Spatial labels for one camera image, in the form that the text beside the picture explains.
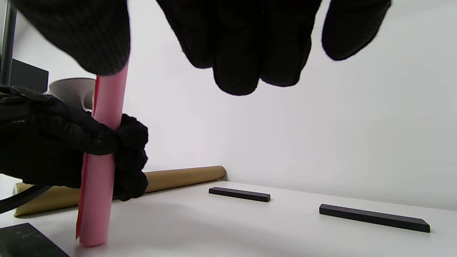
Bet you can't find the black metal pole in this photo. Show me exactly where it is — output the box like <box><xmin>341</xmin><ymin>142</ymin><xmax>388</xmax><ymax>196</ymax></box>
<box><xmin>0</xmin><ymin>0</ymin><xmax>18</xmax><ymax>86</ymax></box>

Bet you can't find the black flat slab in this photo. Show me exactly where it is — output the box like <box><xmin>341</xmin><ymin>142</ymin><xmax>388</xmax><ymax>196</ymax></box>
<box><xmin>0</xmin><ymin>223</ymin><xmax>71</xmax><ymax>257</ymax></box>

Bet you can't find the short black bar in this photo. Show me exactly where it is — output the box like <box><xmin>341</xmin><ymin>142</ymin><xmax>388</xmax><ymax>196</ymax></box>
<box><xmin>209</xmin><ymin>187</ymin><xmax>271</xmax><ymax>203</ymax></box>

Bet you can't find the brown rolled paper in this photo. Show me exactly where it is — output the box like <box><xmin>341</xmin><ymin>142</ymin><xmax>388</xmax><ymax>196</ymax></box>
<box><xmin>14</xmin><ymin>165</ymin><xmax>227</xmax><ymax>217</ymax></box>

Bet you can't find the pink paper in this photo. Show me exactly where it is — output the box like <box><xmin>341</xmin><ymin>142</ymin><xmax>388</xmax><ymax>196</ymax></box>
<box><xmin>75</xmin><ymin>60</ymin><xmax>130</xmax><ymax>248</ymax></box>

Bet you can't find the black box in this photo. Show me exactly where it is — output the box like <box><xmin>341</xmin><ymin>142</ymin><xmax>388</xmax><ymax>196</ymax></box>
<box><xmin>10</xmin><ymin>59</ymin><xmax>49</xmax><ymax>94</ymax></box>

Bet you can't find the white cup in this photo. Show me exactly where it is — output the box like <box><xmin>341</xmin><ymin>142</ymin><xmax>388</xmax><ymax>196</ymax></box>
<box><xmin>48</xmin><ymin>77</ymin><xmax>97</xmax><ymax>114</ymax></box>

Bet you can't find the person's left hand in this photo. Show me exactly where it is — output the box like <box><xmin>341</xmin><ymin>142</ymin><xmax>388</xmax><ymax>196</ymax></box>
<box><xmin>0</xmin><ymin>85</ymin><xmax>149</xmax><ymax>201</ymax></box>

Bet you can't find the person's right hand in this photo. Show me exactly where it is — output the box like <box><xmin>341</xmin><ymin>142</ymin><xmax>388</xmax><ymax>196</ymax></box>
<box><xmin>11</xmin><ymin>0</ymin><xmax>392</xmax><ymax>96</ymax></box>

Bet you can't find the long black bar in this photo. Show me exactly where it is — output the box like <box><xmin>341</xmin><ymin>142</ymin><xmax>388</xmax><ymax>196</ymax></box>
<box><xmin>319</xmin><ymin>203</ymin><xmax>431</xmax><ymax>233</ymax></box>

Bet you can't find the black cable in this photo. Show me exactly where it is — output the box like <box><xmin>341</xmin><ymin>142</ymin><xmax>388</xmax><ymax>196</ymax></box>
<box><xmin>0</xmin><ymin>185</ymin><xmax>53</xmax><ymax>215</ymax></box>

